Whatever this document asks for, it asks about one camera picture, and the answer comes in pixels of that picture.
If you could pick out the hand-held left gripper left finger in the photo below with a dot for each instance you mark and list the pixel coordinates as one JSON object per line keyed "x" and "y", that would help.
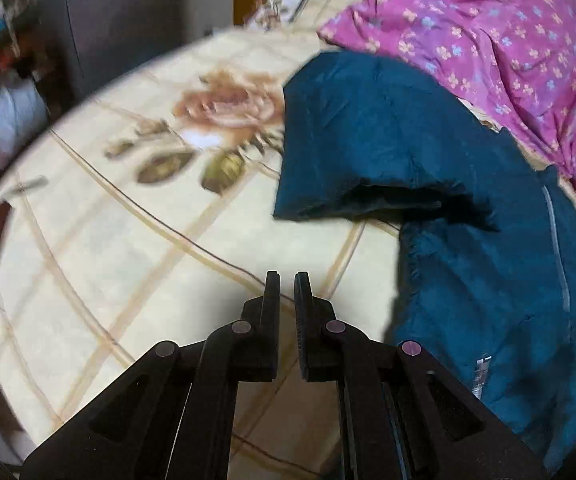
{"x": 271, "y": 310}

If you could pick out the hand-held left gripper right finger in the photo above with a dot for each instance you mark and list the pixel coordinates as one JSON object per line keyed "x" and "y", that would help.
{"x": 304, "y": 320}

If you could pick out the teal padded jacket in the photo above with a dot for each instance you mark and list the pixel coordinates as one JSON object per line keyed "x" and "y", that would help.
{"x": 417, "y": 150}

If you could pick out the cream rose-print blanket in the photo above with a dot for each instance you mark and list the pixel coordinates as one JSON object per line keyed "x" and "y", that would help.
{"x": 143, "y": 260}

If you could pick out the white floral pillow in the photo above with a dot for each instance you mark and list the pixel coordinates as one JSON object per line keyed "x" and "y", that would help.
{"x": 288, "y": 5}

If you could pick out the white bag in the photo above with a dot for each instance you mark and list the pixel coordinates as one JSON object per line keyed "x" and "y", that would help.
{"x": 18, "y": 120}

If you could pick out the grey cabinet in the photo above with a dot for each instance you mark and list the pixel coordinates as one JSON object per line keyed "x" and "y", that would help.
{"x": 133, "y": 15}

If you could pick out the pink floral quilt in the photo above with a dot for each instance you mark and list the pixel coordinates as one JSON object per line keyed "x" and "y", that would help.
{"x": 492, "y": 35}

